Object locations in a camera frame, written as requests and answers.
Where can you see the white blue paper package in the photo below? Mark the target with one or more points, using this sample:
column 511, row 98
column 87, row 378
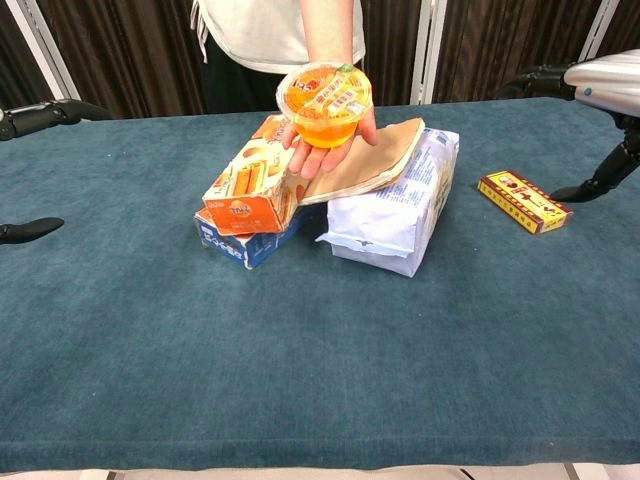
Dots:
column 400, row 210

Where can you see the bare human hand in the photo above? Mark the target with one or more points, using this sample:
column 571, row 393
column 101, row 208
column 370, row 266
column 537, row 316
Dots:
column 320, row 157

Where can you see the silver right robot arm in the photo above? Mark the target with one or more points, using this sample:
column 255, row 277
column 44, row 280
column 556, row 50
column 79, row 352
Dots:
column 607, row 80

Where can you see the white metal frame post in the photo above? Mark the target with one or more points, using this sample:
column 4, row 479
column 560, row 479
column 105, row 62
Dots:
column 42, row 47
column 600, row 27
column 427, row 50

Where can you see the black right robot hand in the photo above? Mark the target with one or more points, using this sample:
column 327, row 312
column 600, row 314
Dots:
column 612, row 167

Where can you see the brown paper envelope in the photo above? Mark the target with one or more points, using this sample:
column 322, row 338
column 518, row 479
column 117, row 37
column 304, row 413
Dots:
column 360, row 162

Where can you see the yellow red small box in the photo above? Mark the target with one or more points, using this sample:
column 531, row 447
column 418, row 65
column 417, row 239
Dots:
column 525, row 201

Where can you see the orange biscuit box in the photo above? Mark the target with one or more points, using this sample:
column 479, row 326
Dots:
column 252, row 197

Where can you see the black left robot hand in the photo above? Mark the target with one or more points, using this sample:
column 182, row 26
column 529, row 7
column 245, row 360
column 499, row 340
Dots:
column 35, row 116

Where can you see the orange jelly cup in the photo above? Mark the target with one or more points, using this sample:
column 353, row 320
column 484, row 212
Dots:
column 325, row 107

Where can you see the person in white shirt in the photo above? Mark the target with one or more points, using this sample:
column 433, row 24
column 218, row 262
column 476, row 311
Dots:
column 250, row 35

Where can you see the bare human forearm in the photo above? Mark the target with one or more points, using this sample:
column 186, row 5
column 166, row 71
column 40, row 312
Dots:
column 327, row 27

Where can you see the teal table cloth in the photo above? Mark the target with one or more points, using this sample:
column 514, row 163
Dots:
column 300, row 350

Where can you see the dark brown curtain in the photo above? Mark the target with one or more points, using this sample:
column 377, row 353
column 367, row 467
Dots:
column 130, row 50

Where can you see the blue white carton box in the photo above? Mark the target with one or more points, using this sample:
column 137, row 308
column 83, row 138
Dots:
column 247, row 247

